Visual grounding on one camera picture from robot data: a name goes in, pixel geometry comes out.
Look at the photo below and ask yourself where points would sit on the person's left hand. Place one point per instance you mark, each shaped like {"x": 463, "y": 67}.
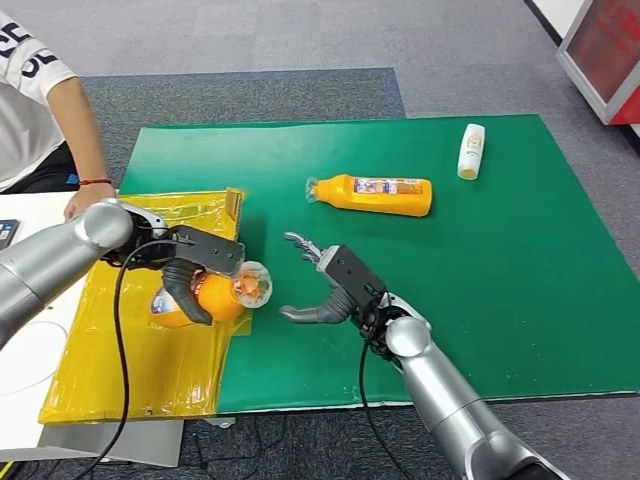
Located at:
{"x": 92, "y": 195}

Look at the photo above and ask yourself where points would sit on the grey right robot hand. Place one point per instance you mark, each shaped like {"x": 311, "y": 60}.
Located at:
{"x": 330, "y": 310}

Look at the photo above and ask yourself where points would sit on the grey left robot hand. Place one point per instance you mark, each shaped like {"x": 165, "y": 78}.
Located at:
{"x": 180, "y": 285}

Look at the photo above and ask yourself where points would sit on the orange bottle with printed label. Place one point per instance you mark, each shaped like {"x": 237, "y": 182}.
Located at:
{"x": 375, "y": 201}
{"x": 220, "y": 298}

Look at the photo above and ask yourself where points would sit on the person's left forearm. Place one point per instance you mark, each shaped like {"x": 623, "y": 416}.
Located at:
{"x": 92, "y": 156}

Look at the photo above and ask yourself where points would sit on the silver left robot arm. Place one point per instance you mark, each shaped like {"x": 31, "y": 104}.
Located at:
{"x": 50, "y": 258}

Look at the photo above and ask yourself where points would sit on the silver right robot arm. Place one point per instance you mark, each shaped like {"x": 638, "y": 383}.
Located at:
{"x": 440, "y": 397}

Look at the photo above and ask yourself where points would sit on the small white bottle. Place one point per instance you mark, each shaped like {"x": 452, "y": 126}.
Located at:
{"x": 471, "y": 151}

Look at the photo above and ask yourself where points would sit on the yellow film-wrapped flat box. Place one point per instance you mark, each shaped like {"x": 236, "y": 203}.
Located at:
{"x": 125, "y": 371}

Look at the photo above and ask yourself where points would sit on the person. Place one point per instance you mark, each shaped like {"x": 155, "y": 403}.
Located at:
{"x": 25, "y": 119}

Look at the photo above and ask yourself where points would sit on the black electronic device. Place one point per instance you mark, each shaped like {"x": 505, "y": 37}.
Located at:
{"x": 6, "y": 233}

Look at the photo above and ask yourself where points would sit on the green mat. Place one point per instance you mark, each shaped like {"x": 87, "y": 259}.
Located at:
{"x": 500, "y": 265}

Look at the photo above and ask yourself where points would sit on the red white display cabinet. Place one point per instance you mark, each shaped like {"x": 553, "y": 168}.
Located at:
{"x": 600, "y": 53}

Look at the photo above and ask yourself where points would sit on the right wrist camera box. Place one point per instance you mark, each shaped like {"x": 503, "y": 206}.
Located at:
{"x": 355, "y": 275}

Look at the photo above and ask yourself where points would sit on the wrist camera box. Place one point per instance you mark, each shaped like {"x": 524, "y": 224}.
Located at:
{"x": 210, "y": 248}
{"x": 355, "y": 275}

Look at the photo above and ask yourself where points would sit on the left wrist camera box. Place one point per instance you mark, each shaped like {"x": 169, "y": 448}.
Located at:
{"x": 210, "y": 248}

